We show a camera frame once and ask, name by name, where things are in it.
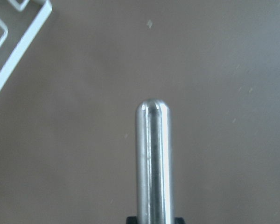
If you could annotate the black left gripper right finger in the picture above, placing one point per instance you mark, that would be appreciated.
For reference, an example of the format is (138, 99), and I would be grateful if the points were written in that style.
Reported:
(179, 221)

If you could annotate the steel muddler black tip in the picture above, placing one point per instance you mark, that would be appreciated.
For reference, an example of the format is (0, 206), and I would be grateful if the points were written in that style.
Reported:
(155, 204)

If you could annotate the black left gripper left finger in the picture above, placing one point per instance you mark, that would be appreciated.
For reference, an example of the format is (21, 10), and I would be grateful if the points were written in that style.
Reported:
(131, 220)

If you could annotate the white cup rack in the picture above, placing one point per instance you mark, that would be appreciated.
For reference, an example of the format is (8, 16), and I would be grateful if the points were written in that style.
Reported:
(20, 22)

